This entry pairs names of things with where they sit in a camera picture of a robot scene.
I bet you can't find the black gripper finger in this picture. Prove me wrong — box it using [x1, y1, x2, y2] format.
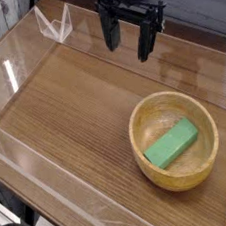
[137, 20, 157, 62]
[98, 6, 120, 52]

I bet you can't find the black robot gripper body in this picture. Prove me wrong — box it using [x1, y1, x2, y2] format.
[96, 0, 166, 32]

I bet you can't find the green rectangular block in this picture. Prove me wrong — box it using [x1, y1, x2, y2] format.
[144, 118, 198, 169]

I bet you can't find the brown wooden bowl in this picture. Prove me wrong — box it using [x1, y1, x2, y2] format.
[128, 91, 220, 192]

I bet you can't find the clear acrylic corner bracket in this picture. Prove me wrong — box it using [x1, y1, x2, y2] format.
[34, 4, 73, 43]

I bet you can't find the clear acrylic tray wall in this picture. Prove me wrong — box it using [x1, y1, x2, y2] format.
[0, 128, 154, 226]

